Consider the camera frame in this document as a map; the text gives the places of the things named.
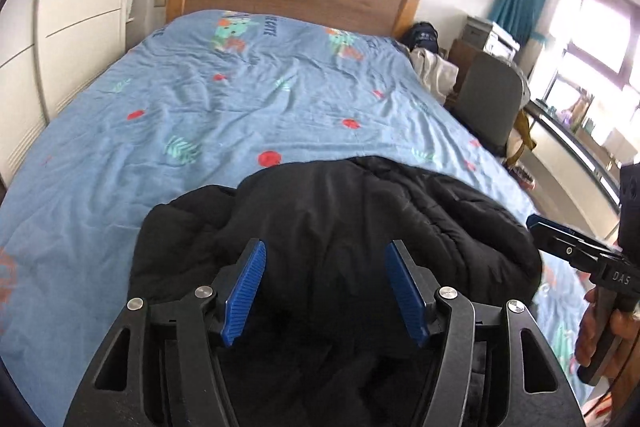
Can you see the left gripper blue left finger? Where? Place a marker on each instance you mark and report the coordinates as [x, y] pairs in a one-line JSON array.
[[158, 365]]

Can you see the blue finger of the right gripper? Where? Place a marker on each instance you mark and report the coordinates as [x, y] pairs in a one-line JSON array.
[[561, 240]]

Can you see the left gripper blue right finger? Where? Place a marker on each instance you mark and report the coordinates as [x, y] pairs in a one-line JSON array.
[[492, 366]]

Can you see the black puffer coat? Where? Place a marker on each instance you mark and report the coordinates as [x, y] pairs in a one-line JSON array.
[[325, 344]]

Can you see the person's right hand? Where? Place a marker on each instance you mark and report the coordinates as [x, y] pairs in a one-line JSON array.
[[608, 340]]

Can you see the long white desk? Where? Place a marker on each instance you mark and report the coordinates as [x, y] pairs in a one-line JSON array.
[[593, 193]]

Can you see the small waste bin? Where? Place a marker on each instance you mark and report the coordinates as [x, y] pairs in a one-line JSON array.
[[524, 178]]

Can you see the grey desk chair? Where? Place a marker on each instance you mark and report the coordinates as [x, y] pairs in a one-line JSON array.
[[492, 94]]

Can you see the cream cloth bag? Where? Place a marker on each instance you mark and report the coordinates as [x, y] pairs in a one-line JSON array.
[[436, 75]]

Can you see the white printer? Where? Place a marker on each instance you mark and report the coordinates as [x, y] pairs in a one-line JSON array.
[[489, 37]]

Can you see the black backpack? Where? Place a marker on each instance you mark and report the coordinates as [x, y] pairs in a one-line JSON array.
[[421, 35]]

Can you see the blue cartoon bedsheet bed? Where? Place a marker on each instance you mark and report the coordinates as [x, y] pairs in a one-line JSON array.
[[210, 99]]

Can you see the white wardrobe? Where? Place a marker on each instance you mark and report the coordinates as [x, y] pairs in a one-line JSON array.
[[50, 51]]

